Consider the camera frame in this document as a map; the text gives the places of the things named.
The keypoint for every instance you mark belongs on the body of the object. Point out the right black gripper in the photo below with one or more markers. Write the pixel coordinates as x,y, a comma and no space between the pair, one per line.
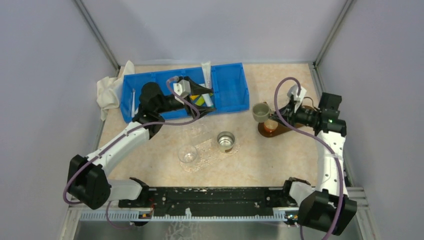
287,113

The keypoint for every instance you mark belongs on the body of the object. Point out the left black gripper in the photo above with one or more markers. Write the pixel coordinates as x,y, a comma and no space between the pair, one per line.
196,89

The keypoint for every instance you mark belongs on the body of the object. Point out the silver metal cup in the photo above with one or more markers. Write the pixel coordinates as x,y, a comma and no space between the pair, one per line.
225,141

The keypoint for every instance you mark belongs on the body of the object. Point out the clear glass cup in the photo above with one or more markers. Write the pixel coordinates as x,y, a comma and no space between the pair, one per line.
187,154

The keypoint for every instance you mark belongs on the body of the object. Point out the white ceramic cup cork base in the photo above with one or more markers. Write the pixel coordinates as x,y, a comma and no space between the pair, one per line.
261,112

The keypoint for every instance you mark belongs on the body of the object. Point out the white toothpaste teal cap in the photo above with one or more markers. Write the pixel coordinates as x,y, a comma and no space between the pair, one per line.
207,100

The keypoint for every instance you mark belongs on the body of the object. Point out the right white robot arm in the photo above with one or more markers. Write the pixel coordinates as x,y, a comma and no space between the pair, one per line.
327,206

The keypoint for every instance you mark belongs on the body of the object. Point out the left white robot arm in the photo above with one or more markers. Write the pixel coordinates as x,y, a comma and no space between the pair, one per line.
87,179

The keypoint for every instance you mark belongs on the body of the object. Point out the tall white toothpaste tube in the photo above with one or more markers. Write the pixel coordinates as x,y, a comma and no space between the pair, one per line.
206,70

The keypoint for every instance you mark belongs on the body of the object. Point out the brown wooden tray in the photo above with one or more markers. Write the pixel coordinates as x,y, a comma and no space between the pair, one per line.
272,128

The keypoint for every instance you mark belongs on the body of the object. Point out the clear textured oval tray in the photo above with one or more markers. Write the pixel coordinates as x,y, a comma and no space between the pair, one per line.
209,154

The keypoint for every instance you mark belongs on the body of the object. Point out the yellow green tube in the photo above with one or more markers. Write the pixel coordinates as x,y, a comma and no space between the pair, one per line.
200,101

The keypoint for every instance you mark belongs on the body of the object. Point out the white crumpled cloth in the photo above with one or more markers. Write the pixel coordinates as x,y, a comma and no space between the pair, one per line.
109,90

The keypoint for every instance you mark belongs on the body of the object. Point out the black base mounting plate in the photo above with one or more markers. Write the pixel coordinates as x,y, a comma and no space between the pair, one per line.
212,202

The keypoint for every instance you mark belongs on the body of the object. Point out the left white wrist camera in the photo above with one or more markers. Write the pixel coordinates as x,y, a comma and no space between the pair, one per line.
182,88

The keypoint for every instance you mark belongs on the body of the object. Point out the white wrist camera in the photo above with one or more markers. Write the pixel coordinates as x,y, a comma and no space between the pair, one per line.
296,93
182,88

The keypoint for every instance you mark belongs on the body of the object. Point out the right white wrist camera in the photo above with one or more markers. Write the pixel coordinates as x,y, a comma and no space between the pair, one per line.
296,93

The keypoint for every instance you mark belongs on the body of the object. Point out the aluminium frame rail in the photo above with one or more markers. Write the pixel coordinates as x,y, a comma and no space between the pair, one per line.
212,198

